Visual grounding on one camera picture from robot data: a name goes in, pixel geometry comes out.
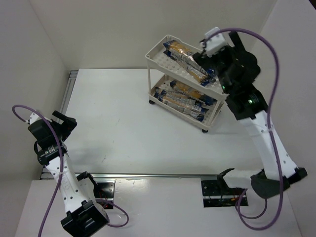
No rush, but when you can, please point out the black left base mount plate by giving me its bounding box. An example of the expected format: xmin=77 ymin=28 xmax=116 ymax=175
xmin=94 ymin=180 xmax=115 ymax=203

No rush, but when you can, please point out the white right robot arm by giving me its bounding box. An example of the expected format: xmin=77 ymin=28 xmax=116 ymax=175
xmin=193 ymin=27 xmax=307 ymax=199

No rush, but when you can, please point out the aluminium table edge rail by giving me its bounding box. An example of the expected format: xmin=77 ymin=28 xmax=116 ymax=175
xmin=59 ymin=70 xmax=79 ymax=114

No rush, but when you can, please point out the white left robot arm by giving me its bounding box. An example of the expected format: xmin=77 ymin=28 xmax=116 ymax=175
xmin=28 ymin=111 xmax=109 ymax=237

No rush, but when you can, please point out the front aluminium rail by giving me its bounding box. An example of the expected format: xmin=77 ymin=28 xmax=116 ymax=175
xmin=40 ymin=172 xmax=223 ymax=182

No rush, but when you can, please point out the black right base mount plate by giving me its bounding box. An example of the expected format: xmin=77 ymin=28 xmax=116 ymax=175
xmin=201 ymin=180 xmax=243 ymax=208

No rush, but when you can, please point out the cream two-tier shelf cart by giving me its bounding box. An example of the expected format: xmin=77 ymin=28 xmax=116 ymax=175
xmin=145 ymin=35 xmax=227 ymax=133

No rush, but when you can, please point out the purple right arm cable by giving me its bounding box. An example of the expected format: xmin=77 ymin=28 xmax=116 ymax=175
xmin=201 ymin=27 xmax=284 ymax=230

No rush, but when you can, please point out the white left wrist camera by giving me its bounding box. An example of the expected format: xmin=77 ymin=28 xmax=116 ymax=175
xmin=26 ymin=113 xmax=41 ymax=125

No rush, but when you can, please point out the spaghetti bag with white label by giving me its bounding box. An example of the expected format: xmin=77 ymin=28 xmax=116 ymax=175
xmin=163 ymin=50 xmax=216 ymax=86

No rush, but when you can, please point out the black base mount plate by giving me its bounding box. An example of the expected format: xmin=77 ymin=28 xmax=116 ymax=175
xmin=201 ymin=180 xmax=243 ymax=208
xmin=94 ymin=180 xmax=115 ymax=203

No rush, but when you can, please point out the yellow spaghetti bag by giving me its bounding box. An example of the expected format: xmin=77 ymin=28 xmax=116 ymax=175
xmin=170 ymin=80 xmax=217 ymax=106
xmin=163 ymin=40 xmax=215 ymax=76

